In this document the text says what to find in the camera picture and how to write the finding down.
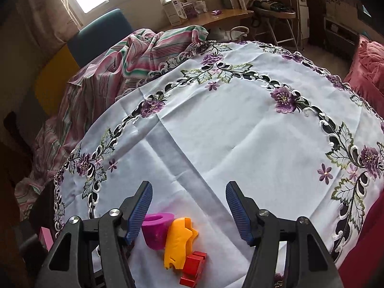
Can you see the purple box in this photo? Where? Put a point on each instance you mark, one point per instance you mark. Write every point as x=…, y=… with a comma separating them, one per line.
x=189, y=10

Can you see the wooden desk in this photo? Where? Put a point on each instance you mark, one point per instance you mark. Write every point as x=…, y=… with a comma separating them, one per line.
x=210, y=19

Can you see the pink quilted cushion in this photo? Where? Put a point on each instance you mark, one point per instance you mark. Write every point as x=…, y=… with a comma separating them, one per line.
x=367, y=69

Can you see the dark storage shelf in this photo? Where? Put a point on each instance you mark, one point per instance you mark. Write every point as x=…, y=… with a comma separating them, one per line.
x=339, y=31

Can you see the white embroidered floral tablecloth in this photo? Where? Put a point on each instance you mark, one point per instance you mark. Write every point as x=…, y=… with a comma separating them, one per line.
x=225, y=120

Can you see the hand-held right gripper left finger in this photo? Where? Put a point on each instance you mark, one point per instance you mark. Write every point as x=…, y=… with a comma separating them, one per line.
x=138, y=213

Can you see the magenta plastic cup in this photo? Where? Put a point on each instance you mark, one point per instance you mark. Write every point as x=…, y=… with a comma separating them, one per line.
x=156, y=231

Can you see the white iron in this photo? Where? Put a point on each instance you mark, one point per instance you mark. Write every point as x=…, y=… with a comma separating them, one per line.
x=237, y=33

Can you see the white cabinet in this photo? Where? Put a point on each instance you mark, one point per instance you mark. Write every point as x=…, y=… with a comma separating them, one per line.
x=303, y=15

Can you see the white carton box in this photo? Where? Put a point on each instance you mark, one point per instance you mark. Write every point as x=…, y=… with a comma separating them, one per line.
x=172, y=10

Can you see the yellow toy car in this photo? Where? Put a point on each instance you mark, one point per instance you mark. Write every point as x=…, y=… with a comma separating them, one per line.
x=179, y=243

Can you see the red cloth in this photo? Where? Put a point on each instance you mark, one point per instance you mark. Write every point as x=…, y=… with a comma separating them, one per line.
x=367, y=246

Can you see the folding metal stand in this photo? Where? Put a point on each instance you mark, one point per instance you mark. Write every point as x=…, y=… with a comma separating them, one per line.
x=277, y=15

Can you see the grey yellow blue headboard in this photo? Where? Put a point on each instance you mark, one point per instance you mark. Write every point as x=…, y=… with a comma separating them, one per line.
x=96, y=36

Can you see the pink-rimmed white tray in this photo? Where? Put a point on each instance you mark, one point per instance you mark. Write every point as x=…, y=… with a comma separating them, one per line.
x=45, y=238

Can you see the pink green striped blanket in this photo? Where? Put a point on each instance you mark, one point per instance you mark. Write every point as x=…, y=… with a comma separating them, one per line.
x=114, y=66

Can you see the red wooden block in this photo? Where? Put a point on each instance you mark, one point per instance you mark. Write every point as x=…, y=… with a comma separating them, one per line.
x=193, y=265

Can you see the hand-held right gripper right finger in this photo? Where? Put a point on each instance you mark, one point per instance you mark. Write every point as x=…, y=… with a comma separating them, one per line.
x=240, y=213

